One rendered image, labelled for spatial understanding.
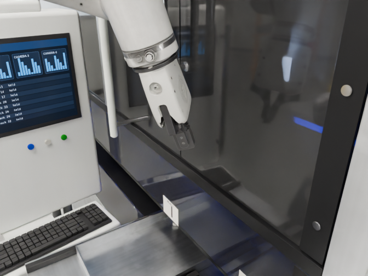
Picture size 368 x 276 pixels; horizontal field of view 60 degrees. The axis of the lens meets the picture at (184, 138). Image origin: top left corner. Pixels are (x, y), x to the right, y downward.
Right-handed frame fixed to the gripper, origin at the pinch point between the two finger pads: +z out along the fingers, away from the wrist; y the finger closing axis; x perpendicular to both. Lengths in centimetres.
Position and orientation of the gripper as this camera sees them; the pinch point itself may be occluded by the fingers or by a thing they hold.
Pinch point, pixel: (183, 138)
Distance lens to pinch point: 58.5
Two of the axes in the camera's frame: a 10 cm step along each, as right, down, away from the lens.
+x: -9.5, 2.0, 2.5
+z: 3.0, 8.1, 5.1
